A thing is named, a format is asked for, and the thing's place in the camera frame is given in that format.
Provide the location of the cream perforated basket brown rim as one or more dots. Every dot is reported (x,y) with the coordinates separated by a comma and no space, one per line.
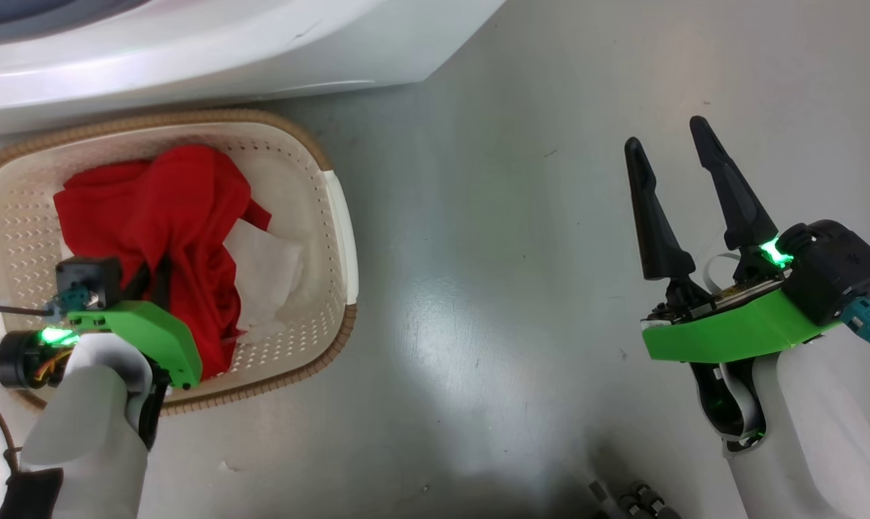
(312,216)

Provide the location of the grey rubber door gasket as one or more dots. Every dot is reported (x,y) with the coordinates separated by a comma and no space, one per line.
(16,11)

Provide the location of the right black wrist camera box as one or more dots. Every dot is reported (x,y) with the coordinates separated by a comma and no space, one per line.
(838,270)

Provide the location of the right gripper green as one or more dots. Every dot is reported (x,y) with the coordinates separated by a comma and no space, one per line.
(730,331)

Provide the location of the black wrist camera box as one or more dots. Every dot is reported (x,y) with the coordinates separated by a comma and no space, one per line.
(838,270)
(92,277)

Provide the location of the red and white garment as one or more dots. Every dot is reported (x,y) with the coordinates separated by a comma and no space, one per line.
(168,216)

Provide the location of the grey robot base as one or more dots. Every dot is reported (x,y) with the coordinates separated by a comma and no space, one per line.
(640,501)

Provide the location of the left black wrist camera box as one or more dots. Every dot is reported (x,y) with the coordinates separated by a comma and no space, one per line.
(92,277)

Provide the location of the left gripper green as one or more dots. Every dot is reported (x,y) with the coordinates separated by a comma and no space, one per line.
(153,335)

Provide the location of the white front-load washing machine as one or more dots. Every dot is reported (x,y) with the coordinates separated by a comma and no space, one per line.
(225,50)

